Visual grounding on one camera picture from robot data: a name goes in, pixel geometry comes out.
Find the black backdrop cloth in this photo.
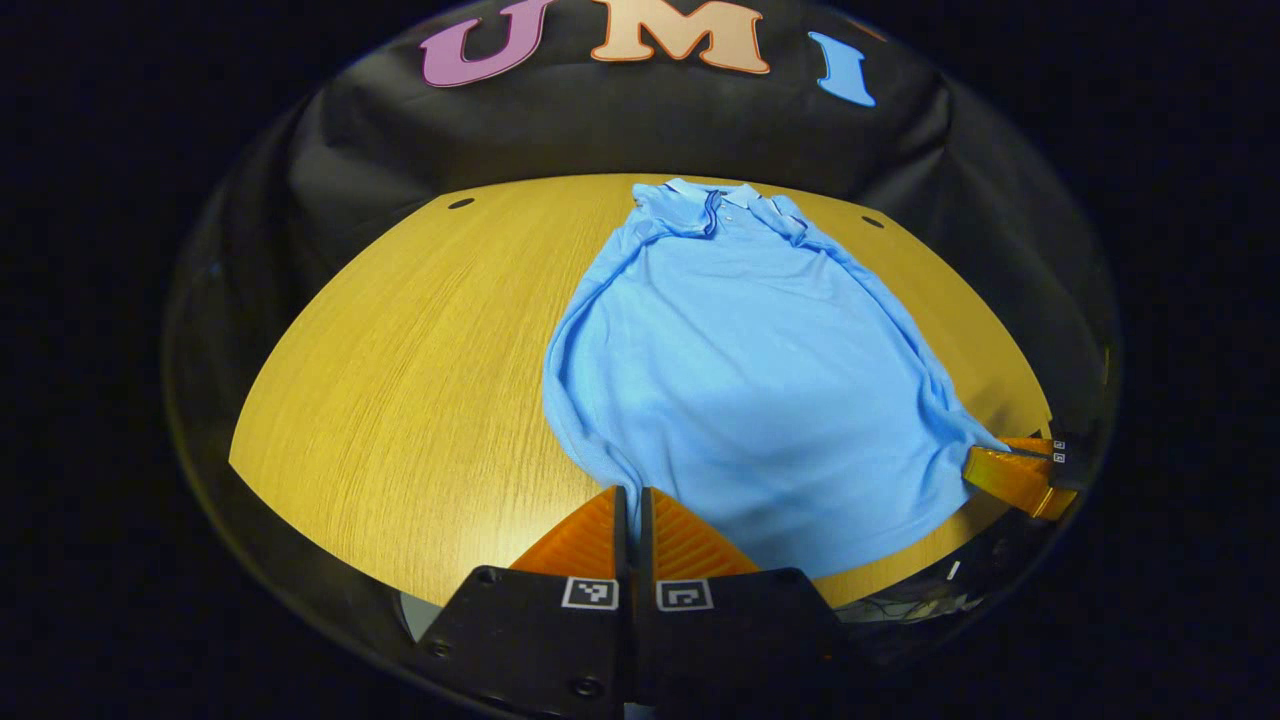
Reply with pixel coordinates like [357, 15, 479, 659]
[165, 0, 1119, 471]

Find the light blue T-shirt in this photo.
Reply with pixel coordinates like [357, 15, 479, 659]
[542, 178, 1013, 581]

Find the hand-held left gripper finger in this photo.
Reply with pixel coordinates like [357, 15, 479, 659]
[638, 487, 851, 719]
[415, 486, 633, 719]

